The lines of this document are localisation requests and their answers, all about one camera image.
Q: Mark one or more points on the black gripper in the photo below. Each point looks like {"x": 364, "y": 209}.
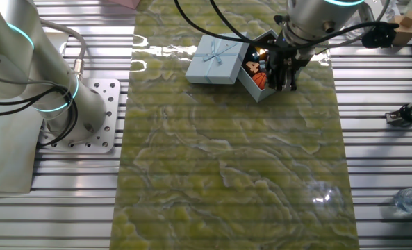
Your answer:
{"x": 283, "y": 60}

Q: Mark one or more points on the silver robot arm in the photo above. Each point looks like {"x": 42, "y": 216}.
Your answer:
{"x": 18, "y": 62}

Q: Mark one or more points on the light blue gift box base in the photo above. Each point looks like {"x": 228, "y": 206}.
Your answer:
{"x": 251, "y": 86}

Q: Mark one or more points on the light blue gift box lid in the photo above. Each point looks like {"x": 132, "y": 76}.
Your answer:
{"x": 223, "y": 71}

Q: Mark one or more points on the orange toy basketball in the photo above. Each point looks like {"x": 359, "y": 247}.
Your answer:
{"x": 259, "y": 80}

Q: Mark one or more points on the small grey toy block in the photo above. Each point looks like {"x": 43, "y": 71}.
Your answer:
{"x": 262, "y": 66}

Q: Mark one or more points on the gold metallic toy block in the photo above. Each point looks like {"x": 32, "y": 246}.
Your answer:
{"x": 260, "y": 51}

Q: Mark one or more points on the dark blue toy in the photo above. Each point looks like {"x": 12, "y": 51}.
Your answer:
{"x": 252, "y": 55}

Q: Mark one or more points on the green marble pattern mat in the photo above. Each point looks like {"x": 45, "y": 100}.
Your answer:
{"x": 226, "y": 173}

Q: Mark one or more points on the large wooden cube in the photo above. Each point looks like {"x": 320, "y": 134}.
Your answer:
{"x": 405, "y": 34}

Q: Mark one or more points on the small wooden cube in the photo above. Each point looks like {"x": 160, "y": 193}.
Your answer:
{"x": 410, "y": 19}

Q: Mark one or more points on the pink flat object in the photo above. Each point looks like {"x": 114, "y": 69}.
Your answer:
{"x": 127, "y": 2}

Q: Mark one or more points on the silver robot mounting plate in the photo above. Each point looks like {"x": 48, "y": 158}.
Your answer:
{"x": 110, "y": 114}

